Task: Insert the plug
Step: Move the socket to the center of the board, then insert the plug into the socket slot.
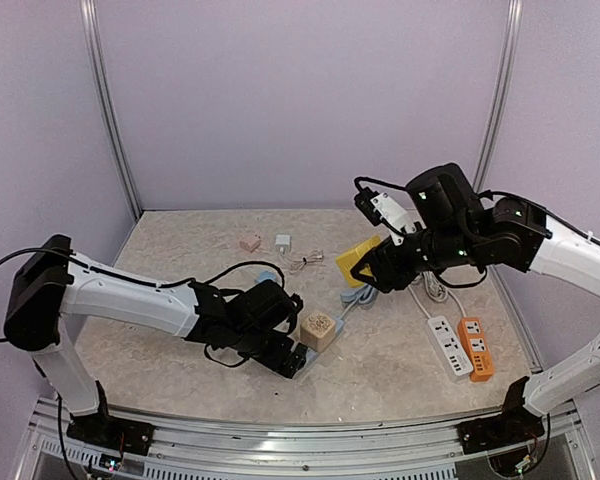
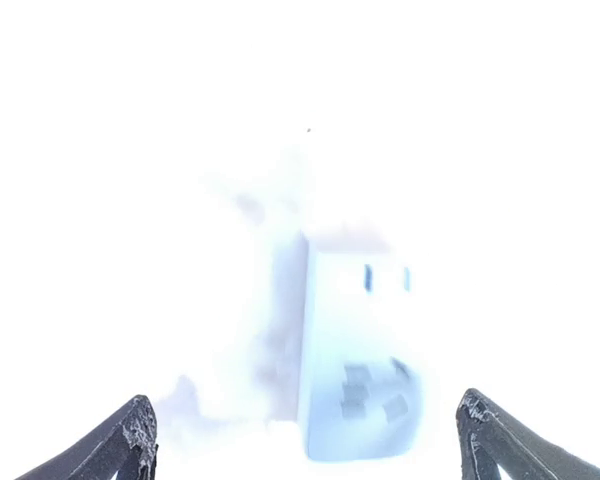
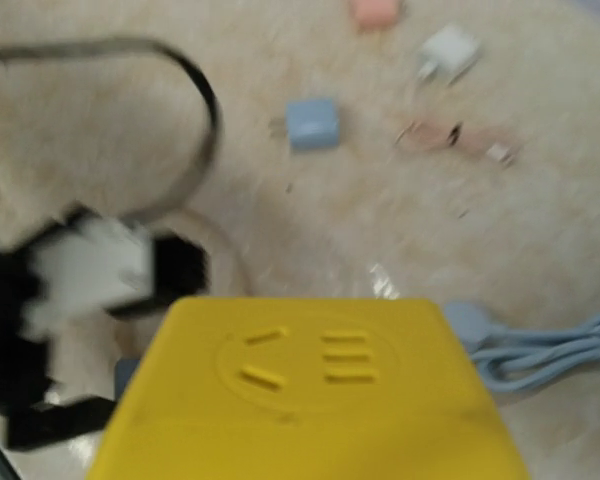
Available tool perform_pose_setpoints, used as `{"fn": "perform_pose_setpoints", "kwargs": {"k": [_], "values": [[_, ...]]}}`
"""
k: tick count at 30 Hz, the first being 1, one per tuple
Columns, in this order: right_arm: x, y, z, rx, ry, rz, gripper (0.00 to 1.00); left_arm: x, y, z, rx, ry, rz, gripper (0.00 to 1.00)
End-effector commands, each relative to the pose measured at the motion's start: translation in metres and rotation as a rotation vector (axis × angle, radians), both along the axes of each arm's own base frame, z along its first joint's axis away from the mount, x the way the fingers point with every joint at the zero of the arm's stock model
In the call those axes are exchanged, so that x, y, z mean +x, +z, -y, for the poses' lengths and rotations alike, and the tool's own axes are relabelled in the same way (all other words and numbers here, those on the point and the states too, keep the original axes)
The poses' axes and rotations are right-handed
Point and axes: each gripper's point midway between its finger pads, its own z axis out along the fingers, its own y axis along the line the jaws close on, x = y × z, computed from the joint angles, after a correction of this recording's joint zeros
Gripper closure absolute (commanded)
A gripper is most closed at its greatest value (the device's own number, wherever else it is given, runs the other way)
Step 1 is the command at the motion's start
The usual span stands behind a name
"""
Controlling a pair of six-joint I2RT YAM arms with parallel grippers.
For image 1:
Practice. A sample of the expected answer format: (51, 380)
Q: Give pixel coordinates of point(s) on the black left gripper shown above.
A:
(276, 361)

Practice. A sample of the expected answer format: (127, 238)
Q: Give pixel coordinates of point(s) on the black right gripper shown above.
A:
(381, 262)

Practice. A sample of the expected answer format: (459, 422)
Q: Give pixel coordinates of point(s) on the yellow cube socket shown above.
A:
(347, 260)

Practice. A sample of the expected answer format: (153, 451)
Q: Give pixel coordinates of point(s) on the beige cube socket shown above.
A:
(317, 331)

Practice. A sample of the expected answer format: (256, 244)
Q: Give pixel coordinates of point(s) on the blue power strip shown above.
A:
(313, 356)

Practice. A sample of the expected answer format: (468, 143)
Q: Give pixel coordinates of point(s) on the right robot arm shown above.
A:
(459, 227)

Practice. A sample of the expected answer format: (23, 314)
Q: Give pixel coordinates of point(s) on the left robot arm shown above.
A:
(56, 281)

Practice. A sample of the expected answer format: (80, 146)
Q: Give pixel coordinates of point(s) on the small blue plug adapter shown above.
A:
(266, 276)

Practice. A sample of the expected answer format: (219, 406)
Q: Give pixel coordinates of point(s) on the pink plug adapter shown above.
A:
(250, 243)

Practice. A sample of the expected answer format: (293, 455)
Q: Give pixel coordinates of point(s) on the white usb charger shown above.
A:
(283, 243)

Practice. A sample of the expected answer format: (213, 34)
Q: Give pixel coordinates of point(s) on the orange power strip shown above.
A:
(472, 338)

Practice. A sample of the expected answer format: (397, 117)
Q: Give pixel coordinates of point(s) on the white power strip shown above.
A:
(447, 347)

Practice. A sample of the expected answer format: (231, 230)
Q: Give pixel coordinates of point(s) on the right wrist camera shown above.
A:
(380, 208)

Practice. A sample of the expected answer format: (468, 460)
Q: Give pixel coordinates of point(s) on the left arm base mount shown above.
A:
(110, 432)

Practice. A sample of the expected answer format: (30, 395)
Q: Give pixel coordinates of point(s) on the aluminium front rail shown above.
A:
(192, 448)

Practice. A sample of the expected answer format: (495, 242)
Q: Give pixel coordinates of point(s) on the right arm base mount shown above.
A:
(514, 424)

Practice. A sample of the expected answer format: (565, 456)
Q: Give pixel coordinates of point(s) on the right aluminium post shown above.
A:
(500, 94)

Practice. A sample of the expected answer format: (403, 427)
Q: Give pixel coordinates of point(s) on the aluminium post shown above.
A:
(88, 10)
(500, 94)

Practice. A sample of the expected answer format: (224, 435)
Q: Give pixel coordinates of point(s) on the left aluminium post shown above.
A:
(88, 10)

